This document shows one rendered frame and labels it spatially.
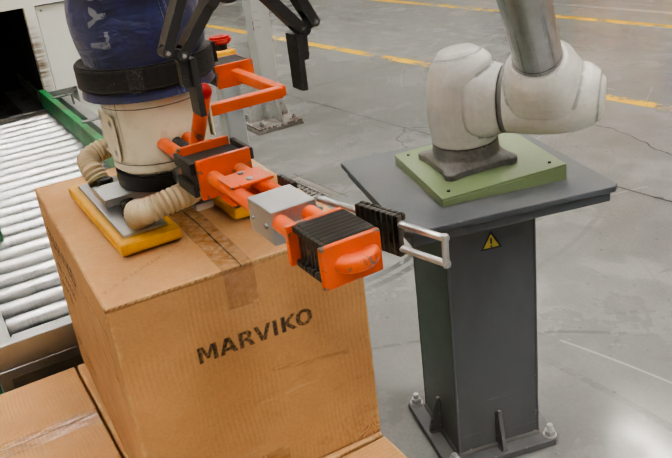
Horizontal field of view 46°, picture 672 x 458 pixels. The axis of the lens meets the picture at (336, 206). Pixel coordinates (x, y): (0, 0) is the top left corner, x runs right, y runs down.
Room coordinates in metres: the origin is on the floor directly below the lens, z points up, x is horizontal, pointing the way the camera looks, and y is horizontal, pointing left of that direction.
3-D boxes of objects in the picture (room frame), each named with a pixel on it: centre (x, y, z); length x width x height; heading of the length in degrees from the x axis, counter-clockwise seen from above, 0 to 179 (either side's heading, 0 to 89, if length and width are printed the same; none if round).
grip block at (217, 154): (1.10, 0.17, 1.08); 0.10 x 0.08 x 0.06; 118
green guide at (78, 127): (3.11, 0.93, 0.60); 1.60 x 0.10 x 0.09; 28
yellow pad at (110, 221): (1.28, 0.37, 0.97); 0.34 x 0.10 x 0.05; 28
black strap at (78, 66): (1.32, 0.28, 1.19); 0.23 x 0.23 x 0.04
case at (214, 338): (1.31, 0.28, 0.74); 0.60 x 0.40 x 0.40; 26
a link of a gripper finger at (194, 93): (0.92, 0.15, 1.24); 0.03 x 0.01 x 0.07; 27
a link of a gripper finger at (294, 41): (0.99, 0.03, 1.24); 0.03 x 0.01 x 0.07; 27
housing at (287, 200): (0.91, 0.07, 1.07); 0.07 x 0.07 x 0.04; 28
